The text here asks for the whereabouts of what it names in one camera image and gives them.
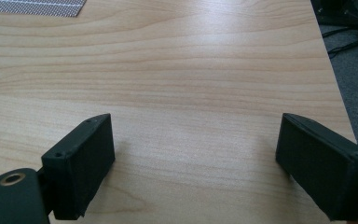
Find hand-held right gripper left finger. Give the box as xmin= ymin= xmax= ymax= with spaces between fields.
xmin=40 ymin=113 xmax=117 ymax=221

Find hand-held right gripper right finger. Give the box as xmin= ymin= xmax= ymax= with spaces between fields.
xmin=275 ymin=112 xmax=358 ymax=222

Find grey woven mat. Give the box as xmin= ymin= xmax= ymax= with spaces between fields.
xmin=0 ymin=0 xmax=88 ymax=18

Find black cables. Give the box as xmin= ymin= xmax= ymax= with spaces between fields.
xmin=310 ymin=0 xmax=358 ymax=60

